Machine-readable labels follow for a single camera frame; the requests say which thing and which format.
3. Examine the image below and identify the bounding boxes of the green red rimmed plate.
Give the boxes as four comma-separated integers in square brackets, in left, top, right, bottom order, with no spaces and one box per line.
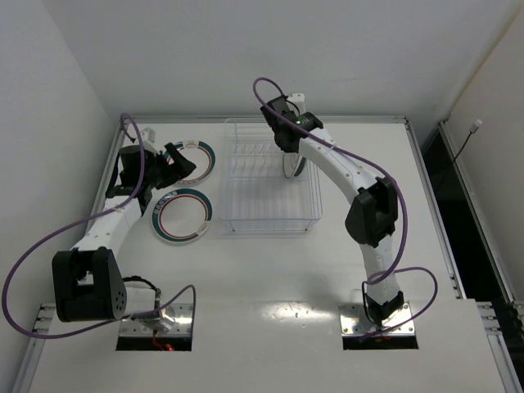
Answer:
[174,140,216,187]
[151,188,213,246]

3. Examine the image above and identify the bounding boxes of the dark green patterned plate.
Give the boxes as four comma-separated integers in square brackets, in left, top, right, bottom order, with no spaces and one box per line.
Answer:
[294,157,307,177]

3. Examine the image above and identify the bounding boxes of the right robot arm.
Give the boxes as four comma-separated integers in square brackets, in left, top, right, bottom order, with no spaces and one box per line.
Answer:
[260,95,405,327]

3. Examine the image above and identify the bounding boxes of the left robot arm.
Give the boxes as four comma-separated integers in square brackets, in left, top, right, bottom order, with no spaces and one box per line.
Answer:
[52,142,197,323]

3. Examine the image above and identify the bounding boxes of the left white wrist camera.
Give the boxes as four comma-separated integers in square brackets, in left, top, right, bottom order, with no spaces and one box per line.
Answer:
[141,127,156,144]

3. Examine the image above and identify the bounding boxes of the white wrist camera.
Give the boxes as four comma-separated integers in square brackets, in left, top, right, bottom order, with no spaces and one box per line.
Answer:
[287,93,306,113]
[141,127,156,144]

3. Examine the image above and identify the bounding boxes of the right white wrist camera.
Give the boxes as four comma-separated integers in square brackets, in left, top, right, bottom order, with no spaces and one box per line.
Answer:
[287,93,306,113]

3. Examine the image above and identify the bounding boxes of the white wire dish rack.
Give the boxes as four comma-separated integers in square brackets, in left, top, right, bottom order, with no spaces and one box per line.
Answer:
[219,118,323,237]

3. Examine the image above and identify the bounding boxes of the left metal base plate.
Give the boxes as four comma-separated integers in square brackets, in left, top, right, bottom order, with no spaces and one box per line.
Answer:
[119,303,194,338]

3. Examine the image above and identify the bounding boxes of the metal base plate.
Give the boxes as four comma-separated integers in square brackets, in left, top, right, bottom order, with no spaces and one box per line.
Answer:
[119,303,194,338]
[339,303,416,338]

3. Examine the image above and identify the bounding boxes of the black wall cable with plug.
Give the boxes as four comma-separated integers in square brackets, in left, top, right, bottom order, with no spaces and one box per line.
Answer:
[452,119,483,164]

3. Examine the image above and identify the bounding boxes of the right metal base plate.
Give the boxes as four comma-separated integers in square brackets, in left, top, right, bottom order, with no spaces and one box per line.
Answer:
[339,303,416,338]

